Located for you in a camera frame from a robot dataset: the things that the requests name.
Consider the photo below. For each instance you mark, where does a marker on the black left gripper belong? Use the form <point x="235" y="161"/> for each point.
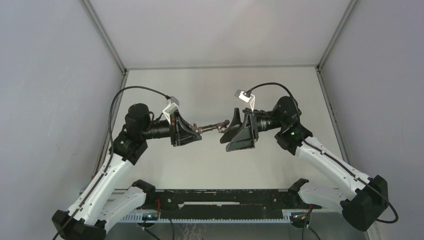
<point x="183" y="136"/>

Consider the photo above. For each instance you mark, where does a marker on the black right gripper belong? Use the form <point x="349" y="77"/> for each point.
<point x="245" y="137"/>

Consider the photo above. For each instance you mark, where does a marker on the metal elbow pipe fitting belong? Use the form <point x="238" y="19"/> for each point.
<point x="195" y="128"/>

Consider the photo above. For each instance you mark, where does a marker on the metal water faucet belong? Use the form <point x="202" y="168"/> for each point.
<point x="221" y="127"/>

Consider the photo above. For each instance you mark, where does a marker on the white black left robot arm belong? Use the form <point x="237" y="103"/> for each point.
<point x="90" y="217"/>

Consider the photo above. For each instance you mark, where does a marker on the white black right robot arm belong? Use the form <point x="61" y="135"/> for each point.
<point x="359" y="198"/>

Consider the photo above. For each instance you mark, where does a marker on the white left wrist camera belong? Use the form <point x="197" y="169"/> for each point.
<point x="172" y="105"/>

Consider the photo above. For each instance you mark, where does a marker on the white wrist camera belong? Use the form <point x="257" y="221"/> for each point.
<point x="247" y="97"/>
<point x="172" y="105"/>

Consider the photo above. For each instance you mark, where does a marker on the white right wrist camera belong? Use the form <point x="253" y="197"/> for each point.
<point x="247" y="97"/>

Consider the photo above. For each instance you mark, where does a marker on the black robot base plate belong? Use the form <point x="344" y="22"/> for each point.
<point x="238" y="203"/>

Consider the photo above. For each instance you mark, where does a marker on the white slotted cable duct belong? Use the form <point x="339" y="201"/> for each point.
<point x="149" y="217"/>

